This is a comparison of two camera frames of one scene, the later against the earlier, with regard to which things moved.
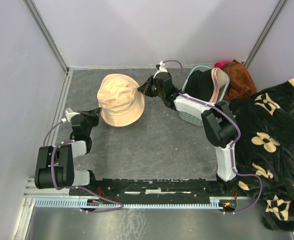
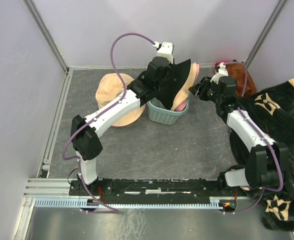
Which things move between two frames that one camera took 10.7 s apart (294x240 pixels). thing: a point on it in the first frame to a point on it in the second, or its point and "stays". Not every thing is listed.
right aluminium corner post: (264, 32) stays
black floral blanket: (271, 153) stays
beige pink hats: (219, 78) to (182, 102)
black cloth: (200, 85) to (176, 75)
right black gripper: (146, 88) to (201, 87)
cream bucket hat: (121, 103) stays
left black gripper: (94, 115) to (171, 67)
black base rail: (158, 188) stays
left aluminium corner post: (45, 33) stays
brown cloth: (241, 84) stays
